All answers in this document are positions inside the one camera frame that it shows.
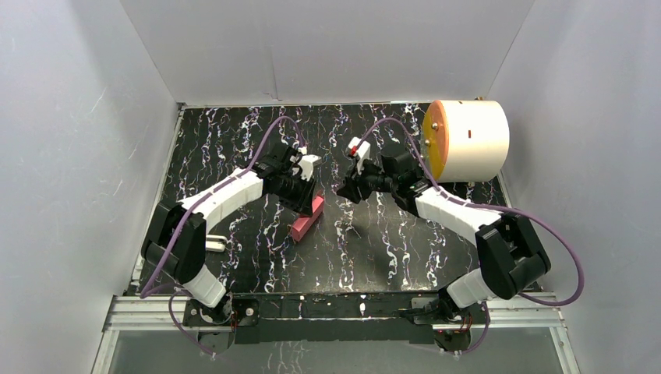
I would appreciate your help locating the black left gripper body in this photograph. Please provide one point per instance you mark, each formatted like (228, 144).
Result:
(305, 195)

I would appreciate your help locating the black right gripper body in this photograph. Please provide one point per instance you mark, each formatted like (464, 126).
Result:
(370, 180)

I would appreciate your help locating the pink cardboard box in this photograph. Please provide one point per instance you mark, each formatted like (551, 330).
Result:
(303, 224)

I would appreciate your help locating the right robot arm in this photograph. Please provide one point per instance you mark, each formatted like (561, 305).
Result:
(510, 254)

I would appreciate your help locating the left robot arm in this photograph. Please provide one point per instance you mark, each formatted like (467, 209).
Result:
(175, 243)

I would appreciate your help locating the white cylindrical drum device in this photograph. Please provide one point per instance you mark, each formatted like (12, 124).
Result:
(465, 141)

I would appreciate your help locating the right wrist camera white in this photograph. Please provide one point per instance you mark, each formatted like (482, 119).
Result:
(359, 150)

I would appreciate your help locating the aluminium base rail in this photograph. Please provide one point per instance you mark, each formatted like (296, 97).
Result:
(163, 312)

